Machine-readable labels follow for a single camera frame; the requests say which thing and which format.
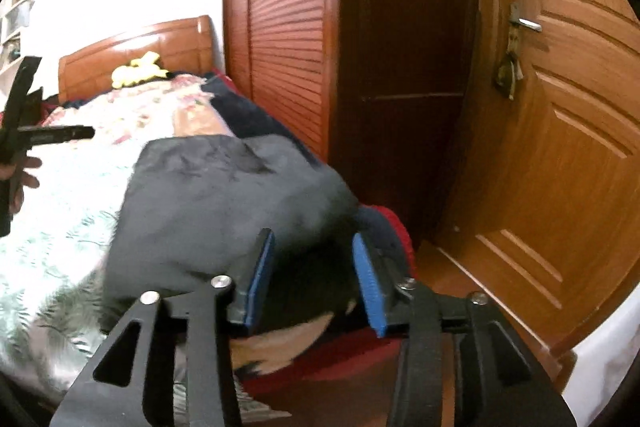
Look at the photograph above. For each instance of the wooden louvred wardrobe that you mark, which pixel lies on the wooden louvred wardrobe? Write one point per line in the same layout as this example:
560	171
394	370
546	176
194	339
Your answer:
290	7

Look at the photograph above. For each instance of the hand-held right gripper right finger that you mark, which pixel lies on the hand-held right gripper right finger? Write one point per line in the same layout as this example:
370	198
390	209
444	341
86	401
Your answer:
370	289

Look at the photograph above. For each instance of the bunch of keys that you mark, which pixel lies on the bunch of keys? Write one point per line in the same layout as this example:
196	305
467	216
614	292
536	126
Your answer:
507	72

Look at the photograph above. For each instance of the white wall shelf unit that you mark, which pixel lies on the white wall shelf unit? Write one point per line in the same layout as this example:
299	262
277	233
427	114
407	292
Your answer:
15	14

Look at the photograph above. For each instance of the yellow plush toy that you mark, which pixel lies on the yellow plush toy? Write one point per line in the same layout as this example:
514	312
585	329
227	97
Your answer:
135	72

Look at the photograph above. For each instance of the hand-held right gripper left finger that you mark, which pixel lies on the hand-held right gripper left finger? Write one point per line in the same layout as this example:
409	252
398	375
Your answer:
259	279

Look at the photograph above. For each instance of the rose floral quilt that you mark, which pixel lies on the rose floral quilt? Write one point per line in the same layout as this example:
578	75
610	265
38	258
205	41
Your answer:
150	117

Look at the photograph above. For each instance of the wooden panel door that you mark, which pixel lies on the wooden panel door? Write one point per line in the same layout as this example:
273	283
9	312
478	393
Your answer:
575	132

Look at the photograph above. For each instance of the black jacket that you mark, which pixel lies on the black jacket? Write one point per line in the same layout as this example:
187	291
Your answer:
210	207

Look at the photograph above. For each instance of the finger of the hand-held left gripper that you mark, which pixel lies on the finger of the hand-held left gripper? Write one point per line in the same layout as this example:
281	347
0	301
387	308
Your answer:
55	135
26	87

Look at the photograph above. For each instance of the wooden bed headboard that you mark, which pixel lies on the wooden bed headboard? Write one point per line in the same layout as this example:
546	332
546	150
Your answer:
150	47

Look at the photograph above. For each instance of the red plaid cloth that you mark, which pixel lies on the red plaid cloth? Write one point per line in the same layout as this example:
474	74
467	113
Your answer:
52	106

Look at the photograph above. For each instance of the person's left hand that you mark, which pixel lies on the person's left hand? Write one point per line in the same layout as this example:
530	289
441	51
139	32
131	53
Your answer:
29	163

